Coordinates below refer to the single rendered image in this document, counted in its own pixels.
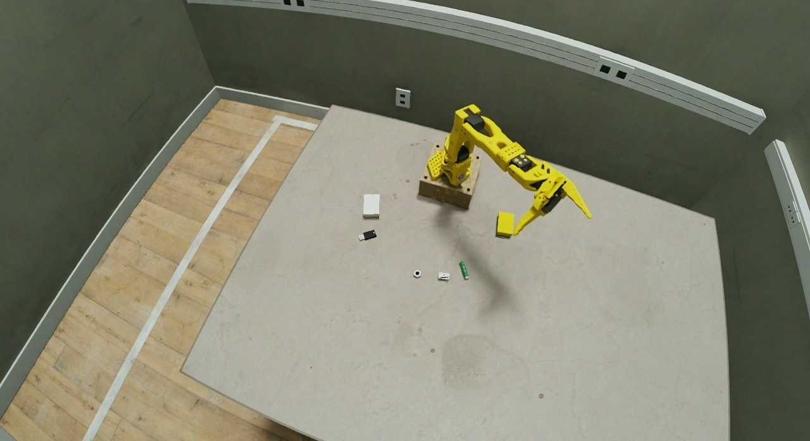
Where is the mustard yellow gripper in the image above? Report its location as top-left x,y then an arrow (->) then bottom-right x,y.
513,171 -> 592,236

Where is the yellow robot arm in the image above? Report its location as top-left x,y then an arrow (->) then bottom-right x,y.
427,104 -> 557,191

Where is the black usb stick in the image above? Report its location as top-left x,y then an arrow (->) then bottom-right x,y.
359,230 -> 377,240

